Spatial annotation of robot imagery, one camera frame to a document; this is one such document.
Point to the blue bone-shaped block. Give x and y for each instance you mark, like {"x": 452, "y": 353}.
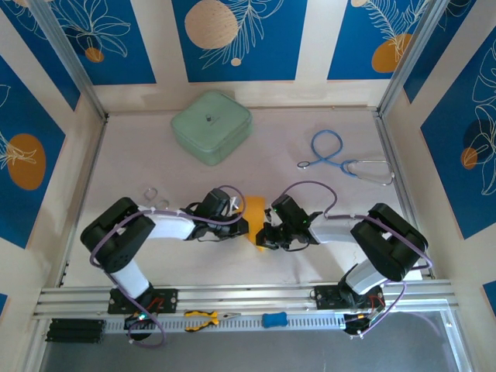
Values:
{"x": 274, "y": 320}

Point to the mint green zip pouch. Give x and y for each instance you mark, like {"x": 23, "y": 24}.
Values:
{"x": 211, "y": 128}

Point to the blue stethoscope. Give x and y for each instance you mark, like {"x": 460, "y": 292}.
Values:
{"x": 346, "y": 167}

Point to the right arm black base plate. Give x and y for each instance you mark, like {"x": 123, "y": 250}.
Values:
{"x": 325, "y": 298}

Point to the aluminium table side rail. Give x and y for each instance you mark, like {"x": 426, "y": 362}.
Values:
{"x": 93, "y": 162}
{"x": 385, "y": 131}

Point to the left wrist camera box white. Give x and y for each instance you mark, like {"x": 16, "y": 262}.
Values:
{"x": 233, "y": 204}

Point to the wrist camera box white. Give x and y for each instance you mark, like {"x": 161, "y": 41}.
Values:
{"x": 269, "y": 219}
{"x": 233, "y": 204}

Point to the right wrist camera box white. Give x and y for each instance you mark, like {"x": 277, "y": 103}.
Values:
{"x": 269, "y": 219}

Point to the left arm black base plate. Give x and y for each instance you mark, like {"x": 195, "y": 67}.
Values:
{"x": 168, "y": 300}

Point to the orange paper sheet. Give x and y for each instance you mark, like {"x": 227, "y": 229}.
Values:
{"x": 253, "y": 213}

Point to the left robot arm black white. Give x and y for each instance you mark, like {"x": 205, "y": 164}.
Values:
{"x": 112, "y": 248}

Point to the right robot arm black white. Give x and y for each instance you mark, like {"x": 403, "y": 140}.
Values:
{"x": 391, "y": 252}

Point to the aluminium mounting rail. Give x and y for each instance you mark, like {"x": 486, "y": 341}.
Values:
{"x": 248, "y": 294}

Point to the aluminium frame post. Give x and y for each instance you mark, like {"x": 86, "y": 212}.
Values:
{"x": 409, "y": 58}
{"x": 71, "y": 58}

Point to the black ribbed block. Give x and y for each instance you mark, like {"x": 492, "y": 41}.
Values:
{"x": 75, "y": 331}

